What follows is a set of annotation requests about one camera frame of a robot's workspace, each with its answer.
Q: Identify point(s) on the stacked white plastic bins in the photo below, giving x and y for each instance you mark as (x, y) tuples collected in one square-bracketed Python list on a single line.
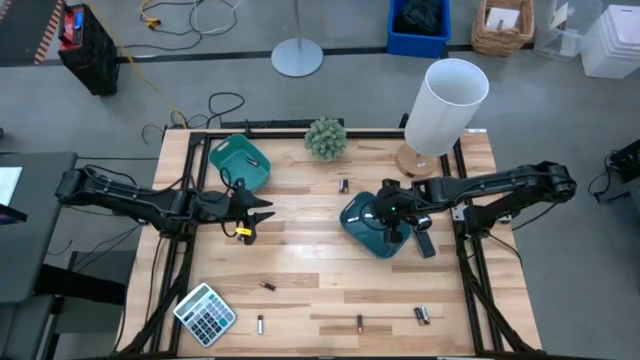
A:
[(612, 50)]

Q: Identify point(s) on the dark teal plastic bin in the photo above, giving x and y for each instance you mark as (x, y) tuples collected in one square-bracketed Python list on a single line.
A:
[(362, 235)]

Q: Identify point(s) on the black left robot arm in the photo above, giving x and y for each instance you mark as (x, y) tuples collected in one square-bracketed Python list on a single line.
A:
[(150, 205)]

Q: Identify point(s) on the potted green succulent plant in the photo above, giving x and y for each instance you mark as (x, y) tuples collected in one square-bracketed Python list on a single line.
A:
[(325, 139)]

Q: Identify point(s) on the copper-top black battery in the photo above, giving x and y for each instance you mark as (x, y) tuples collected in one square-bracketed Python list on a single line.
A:
[(359, 324), (346, 186), (267, 286), (418, 316), (251, 161)]

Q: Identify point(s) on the white paper sheet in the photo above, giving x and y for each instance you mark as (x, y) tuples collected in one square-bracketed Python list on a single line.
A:
[(502, 17)]

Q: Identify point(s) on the black and red power box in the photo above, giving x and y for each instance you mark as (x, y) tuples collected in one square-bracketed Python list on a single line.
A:
[(92, 55)]

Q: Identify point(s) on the blue plastic bin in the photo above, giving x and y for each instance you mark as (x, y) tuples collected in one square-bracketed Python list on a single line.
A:
[(417, 46)]

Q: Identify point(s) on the dark grey desk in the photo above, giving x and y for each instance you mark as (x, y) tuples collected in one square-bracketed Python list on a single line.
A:
[(35, 240)]

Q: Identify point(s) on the light teal plastic bin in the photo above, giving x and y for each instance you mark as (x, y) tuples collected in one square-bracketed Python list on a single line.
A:
[(235, 155)]

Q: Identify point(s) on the white shade wooden table lamp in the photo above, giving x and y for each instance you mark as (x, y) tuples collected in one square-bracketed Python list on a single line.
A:
[(445, 110)]

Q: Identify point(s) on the silver Energizer Max battery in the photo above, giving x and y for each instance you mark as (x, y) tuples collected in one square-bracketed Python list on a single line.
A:
[(353, 219)]

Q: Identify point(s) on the round floor stand base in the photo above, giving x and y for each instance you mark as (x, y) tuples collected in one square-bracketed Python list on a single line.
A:
[(297, 57)]

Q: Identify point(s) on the silver black battery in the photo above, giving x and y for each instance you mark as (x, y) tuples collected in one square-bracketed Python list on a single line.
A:
[(260, 324), (341, 186), (425, 315)]

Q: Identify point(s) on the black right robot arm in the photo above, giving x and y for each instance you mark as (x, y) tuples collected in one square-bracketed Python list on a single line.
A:
[(500, 182)]

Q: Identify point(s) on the black mat with striped edge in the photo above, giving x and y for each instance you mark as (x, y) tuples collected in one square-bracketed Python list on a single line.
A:
[(20, 30)]

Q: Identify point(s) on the black aluminium table frame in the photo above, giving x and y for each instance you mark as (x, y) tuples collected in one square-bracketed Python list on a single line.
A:
[(300, 134)]

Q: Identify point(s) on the black bag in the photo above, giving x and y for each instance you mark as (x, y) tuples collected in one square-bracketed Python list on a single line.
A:
[(417, 17)]

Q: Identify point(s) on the white paper on desk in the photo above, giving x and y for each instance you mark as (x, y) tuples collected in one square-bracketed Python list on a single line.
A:
[(7, 185)]

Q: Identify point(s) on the clear plastic box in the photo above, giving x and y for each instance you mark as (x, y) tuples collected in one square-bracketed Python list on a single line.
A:
[(565, 30)]

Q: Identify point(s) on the wicker basket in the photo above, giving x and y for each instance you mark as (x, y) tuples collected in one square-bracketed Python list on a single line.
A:
[(500, 42)]

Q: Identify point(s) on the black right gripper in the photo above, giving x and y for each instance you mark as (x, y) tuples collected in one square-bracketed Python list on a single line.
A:
[(395, 200)]

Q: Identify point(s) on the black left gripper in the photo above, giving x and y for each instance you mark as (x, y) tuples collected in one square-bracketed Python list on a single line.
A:
[(237, 207)]

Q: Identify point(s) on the grey desktop calculator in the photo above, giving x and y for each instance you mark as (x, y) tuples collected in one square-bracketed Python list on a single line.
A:
[(205, 315)]

